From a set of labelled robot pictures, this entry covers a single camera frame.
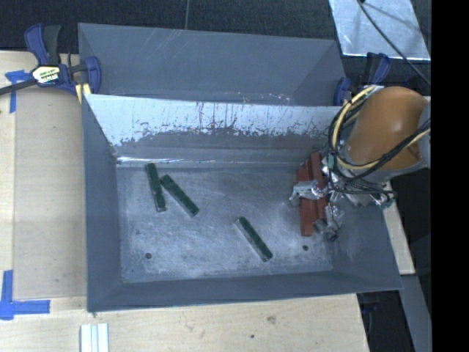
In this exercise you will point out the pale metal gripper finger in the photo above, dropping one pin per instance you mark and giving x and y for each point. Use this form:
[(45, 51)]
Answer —
[(331, 220), (306, 191)]

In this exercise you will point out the red-brown flat block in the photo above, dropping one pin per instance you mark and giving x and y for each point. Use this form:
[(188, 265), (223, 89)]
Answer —
[(317, 167), (307, 216)]

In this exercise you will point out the dark green flat block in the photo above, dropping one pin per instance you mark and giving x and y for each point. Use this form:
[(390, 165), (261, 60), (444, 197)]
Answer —
[(253, 238), (155, 187), (179, 195)]

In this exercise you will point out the grey metal bin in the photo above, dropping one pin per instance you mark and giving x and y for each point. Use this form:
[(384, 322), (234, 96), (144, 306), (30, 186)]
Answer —
[(205, 240)]

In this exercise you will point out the pale wood board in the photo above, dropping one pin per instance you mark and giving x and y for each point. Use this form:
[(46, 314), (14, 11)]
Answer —
[(49, 196)]

